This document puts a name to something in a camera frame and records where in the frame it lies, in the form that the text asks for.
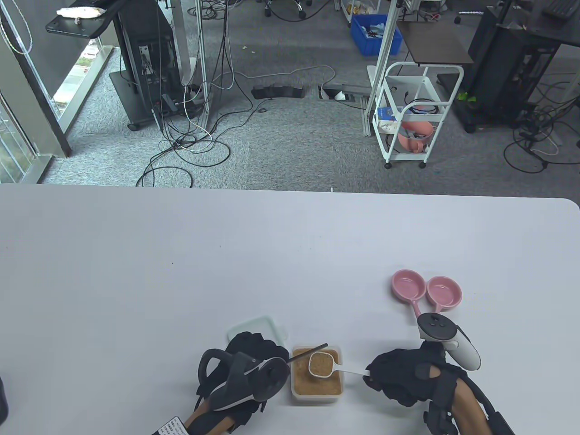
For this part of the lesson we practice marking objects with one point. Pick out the person's right hand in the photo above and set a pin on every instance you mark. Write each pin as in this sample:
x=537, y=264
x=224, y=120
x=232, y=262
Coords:
x=398, y=374

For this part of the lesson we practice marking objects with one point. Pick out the person's left hand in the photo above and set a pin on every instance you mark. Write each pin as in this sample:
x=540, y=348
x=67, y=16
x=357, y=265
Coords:
x=253, y=342

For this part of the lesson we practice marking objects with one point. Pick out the clear container lid green seal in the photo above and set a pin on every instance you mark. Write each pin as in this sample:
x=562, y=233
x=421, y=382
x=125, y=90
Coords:
x=258, y=324

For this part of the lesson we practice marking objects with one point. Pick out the white plastic coffee spoon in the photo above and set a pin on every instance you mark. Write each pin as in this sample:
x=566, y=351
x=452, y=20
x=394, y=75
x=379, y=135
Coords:
x=353, y=371

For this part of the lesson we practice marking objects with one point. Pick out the grey disposable spoon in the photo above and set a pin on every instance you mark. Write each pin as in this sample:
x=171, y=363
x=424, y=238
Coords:
x=312, y=350

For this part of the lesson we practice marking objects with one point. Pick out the scooped brown sugar granules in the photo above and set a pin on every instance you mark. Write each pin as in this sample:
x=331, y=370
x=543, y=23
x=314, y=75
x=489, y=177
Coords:
x=321, y=364

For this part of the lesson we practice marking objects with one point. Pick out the clear plastic sugar container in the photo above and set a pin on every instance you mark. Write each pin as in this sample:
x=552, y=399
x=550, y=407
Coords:
x=317, y=400

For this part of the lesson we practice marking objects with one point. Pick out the person's right forearm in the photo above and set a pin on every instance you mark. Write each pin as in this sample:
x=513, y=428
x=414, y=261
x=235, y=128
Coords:
x=471, y=408

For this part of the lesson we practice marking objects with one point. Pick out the person's left forearm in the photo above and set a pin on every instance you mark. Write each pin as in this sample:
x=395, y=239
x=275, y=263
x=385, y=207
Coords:
x=199, y=410

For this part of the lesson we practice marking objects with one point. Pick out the black white hand controller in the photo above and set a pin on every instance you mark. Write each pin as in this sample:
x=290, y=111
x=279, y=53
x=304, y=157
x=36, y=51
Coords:
x=267, y=378
x=435, y=324

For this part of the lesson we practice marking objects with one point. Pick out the black wrist band white label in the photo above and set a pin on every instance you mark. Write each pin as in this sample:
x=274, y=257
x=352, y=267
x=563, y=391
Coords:
x=172, y=427
x=500, y=423

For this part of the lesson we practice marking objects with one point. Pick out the pink plastic basin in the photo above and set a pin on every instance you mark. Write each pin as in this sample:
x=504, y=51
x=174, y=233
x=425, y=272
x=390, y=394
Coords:
x=423, y=127

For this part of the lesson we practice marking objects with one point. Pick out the black power strip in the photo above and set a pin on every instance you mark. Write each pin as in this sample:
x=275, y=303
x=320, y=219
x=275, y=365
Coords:
x=276, y=91

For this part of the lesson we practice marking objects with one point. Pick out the black cylindrical object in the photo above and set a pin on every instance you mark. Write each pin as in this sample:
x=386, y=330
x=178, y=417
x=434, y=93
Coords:
x=3, y=398

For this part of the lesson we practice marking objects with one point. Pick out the blue white box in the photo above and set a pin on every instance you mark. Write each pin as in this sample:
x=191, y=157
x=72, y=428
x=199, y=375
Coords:
x=385, y=113

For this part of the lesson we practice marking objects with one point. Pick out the grey floor socket box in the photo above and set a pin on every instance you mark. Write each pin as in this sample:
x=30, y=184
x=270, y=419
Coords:
x=344, y=88

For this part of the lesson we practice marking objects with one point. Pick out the small green object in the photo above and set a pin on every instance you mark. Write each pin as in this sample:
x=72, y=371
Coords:
x=463, y=96

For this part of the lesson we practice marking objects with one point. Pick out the white rolling cart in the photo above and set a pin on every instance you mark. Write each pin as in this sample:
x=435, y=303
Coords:
x=412, y=86

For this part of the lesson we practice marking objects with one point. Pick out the blue plastic bin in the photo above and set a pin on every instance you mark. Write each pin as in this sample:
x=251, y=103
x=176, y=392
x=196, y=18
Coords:
x=362, y=43

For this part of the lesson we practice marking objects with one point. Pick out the brown top stand table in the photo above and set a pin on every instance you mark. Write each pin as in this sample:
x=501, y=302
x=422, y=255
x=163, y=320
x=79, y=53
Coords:
x=435, y=43

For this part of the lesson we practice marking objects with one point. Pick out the black wheeled equipment stand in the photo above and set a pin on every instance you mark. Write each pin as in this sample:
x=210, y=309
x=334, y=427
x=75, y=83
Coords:
x=145, y=27

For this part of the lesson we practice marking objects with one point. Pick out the black computer rack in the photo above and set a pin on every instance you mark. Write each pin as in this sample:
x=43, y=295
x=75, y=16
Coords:
x=498, y=54

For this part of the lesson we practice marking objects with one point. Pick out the office chair wheel base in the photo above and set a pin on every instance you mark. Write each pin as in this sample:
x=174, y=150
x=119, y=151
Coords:
x=299, y=7

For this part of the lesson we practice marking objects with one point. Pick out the black tray shelf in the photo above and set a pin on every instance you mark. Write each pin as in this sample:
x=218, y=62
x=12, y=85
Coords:
x=72, y=28

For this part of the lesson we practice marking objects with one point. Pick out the white cloth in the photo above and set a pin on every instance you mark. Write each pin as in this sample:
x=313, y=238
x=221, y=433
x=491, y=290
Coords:
x=81, y=12

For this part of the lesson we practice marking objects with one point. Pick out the black desk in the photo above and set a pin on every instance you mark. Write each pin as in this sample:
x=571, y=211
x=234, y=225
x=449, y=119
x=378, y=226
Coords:
x=557, y=31

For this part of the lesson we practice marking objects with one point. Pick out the black keyboard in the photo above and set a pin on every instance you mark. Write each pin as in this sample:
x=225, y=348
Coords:
x=562, y=7

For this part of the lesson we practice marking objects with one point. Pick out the silver metal frame post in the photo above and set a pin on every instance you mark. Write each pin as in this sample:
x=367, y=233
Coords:
x=383, y=45
x=202, y=54

